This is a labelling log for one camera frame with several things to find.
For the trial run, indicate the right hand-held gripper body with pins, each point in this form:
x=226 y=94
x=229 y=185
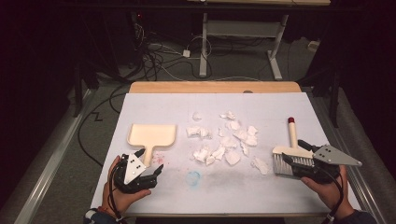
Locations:
x=330 y=155

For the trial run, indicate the white power adapter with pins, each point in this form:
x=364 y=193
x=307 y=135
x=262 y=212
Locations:
x=186 y=53

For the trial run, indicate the person's left hand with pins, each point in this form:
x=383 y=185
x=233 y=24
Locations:
x=120 y=200

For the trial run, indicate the wooden table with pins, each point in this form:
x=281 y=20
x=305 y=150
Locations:
x=202 y=87

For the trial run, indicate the pile of white paper scraps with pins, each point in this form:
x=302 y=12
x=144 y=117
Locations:
x=229 y=142

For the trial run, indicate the grey metal rail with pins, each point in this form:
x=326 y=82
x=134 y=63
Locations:
x=337 y=140
x=53 y=161

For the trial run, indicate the cream plastic dustpan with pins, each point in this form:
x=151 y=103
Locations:
x=152 y=135

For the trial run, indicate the black metal stand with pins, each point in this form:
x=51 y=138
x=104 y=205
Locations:
x=77 y=93
x=334 y=99

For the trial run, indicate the cream hand brush red tip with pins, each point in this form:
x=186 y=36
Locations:
x=292 y=135

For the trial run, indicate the white board sheet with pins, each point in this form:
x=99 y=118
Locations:
x=218 y=193

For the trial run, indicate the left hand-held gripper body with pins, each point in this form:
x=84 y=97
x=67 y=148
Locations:
x=134 y=169

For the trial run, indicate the person's right hand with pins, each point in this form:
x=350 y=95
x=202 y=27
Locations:
x=333 y=194

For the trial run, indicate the small white box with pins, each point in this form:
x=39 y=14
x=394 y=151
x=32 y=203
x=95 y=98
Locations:
x=313 y=45

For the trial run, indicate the white metal frame desk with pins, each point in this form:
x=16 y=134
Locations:
x=204 y=46

